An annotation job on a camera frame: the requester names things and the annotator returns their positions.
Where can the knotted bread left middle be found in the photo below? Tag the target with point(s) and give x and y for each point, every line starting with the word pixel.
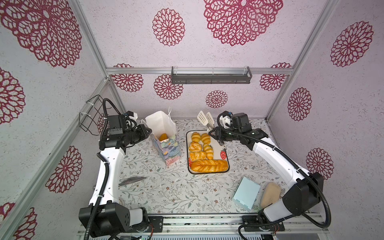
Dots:
pixel 195 147

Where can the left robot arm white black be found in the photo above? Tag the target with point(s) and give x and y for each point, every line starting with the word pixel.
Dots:
pixel 105 216

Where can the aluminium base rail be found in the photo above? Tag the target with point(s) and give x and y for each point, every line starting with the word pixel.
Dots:
pixel 228 224

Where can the small bread roll back left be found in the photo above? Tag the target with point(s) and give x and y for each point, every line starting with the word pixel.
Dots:
pixel 195 137

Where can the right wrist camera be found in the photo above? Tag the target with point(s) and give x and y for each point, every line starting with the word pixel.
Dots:
pixel 225 119

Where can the metal tongs with white tips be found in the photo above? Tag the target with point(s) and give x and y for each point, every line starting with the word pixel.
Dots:
pixel 208 121

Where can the croissant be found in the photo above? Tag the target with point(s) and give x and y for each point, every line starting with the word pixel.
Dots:
pixel 163 137

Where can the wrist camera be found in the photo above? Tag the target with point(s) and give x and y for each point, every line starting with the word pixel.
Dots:
pixel 225 119
pixel 121 124

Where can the black wire wall rack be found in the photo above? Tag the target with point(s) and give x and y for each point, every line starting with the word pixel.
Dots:
pixel 92 120

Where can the mint green box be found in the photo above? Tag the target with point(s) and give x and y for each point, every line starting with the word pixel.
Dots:
pixel 246 193

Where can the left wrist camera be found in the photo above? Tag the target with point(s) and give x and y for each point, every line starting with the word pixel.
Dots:
pixel 121 124

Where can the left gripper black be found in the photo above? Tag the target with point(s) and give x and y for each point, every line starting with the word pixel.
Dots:
pixel 142 129

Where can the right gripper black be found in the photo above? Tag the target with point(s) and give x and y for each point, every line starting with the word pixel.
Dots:
pixel 219 133

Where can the flaky pastry bread left front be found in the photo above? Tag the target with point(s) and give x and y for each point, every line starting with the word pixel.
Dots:
pixel 196 156

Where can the small bread roll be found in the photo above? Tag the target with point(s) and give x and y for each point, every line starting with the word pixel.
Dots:
pixel 195 137
pixel 205 139

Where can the long braided bread loaf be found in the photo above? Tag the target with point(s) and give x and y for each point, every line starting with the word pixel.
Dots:
pixel 209 166

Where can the bread roll centre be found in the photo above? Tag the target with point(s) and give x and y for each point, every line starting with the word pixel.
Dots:
pixel 209 151

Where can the white tray with black rim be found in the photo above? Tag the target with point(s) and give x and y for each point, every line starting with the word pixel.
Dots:
pixel 220 152

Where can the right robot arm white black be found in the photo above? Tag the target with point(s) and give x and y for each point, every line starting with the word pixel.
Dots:
pixel 305 188

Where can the black wall shelf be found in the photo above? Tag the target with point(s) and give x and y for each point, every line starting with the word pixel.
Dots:
pixel 211 77

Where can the small bread roll back middle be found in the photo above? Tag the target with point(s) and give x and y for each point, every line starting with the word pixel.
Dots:
pixel 205 139

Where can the floral paper bag white interior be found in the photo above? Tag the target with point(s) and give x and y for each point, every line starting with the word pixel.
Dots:
pixel 160 123

